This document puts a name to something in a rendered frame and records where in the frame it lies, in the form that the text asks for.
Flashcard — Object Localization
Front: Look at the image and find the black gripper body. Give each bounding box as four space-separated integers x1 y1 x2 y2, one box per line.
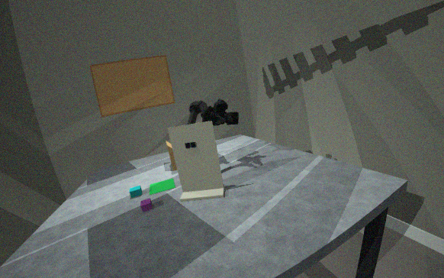
202 112 239 124

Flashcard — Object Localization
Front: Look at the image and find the cyan cube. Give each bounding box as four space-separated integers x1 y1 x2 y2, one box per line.
129 186 142 198

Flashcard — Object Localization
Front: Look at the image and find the small purple cube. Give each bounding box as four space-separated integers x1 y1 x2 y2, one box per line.
140 198 153 212

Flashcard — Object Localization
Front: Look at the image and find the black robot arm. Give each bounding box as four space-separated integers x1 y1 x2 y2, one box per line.
187 99 228 124

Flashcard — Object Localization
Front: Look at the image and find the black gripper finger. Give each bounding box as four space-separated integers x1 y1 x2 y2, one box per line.
227 112 233 124
213 113 227 126

